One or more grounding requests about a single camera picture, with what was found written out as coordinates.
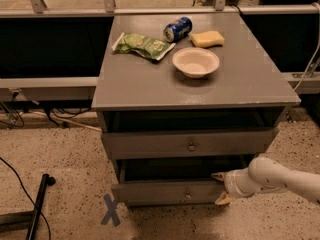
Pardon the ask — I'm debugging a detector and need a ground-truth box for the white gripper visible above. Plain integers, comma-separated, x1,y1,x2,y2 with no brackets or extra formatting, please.
211,169,257,206

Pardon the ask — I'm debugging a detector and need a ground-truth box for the grey drawer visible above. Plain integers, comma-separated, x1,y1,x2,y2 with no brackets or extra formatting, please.
102,128,279,160
111,155,253,206

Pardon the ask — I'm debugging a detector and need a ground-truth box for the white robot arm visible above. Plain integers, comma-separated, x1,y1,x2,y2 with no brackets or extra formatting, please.
211,157,320,205

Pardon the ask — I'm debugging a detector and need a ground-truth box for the grey top drawer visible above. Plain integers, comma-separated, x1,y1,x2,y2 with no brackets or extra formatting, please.
102,128,279,160

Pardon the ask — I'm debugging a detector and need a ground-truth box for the grey drawer cabinet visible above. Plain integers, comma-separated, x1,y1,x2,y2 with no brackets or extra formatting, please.
91,13,302,208

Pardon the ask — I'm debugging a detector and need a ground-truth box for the blue tape cross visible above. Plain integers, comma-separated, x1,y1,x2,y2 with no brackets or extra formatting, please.
101,194,120,227

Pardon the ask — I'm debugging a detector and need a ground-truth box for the white bowl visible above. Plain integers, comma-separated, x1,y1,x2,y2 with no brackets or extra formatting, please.
172,47,220,79

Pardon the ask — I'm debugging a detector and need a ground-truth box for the yellow sponge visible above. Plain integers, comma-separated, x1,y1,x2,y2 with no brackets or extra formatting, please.
190,31,225,48

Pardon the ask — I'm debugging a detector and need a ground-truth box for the green chip bag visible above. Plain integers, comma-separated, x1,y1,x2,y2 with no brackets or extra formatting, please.
112,33,175,61

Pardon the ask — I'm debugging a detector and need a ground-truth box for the blue soda can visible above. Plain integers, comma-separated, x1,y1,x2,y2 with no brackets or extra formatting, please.
163,17,193,43

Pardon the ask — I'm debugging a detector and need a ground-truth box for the black metal stand base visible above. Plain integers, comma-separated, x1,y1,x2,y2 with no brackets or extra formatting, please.
0,174,56,240

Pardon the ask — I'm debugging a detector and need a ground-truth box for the white hanging cable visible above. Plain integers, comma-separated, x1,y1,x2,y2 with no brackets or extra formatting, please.
293,2,320,92

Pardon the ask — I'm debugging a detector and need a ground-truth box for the black floor cable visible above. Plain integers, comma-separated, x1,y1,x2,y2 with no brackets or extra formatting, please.
0,155,52,240

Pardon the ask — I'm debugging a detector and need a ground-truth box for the metal railing frame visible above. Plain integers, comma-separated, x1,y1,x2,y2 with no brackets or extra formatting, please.
1,0,319,101

